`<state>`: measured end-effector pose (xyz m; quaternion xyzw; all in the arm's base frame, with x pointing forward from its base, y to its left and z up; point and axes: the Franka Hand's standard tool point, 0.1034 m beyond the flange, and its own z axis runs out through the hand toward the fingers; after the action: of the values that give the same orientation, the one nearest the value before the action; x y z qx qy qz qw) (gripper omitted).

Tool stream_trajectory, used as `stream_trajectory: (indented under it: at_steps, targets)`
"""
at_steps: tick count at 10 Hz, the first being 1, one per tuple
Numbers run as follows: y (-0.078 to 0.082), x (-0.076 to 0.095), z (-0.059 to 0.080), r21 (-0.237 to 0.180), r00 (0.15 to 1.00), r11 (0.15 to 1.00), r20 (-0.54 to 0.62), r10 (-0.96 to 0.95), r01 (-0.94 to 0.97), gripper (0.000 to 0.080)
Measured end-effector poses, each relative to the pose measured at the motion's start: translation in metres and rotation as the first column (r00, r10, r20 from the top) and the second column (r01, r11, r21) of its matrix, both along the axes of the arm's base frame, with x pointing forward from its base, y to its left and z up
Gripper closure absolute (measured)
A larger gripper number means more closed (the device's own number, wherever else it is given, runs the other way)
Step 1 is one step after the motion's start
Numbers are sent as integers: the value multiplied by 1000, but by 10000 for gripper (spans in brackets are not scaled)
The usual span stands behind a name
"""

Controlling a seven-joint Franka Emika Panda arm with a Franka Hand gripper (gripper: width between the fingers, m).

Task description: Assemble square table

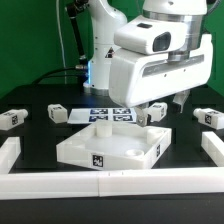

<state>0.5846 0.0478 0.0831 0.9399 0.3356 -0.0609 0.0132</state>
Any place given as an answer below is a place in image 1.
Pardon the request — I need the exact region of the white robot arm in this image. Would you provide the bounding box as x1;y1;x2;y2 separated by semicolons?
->
66;0;222;126

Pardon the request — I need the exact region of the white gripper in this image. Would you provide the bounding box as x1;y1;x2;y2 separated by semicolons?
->
109;34;213;127

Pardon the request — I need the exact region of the white square table top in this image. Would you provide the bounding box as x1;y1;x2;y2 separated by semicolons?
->
56;120;172;170

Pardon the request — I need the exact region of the white marker sheet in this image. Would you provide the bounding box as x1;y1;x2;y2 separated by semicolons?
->
68;108;136;124

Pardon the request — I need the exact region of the white U-shaped fence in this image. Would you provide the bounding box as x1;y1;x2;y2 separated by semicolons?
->
0;137;224;200

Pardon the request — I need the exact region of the black cable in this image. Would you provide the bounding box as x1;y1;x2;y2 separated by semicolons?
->
31;64;89;86

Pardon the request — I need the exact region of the white hanging cable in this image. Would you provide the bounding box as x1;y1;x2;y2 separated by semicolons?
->
55;0;68;85

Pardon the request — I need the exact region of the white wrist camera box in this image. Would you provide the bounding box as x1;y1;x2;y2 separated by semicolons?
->
113;14;173;56

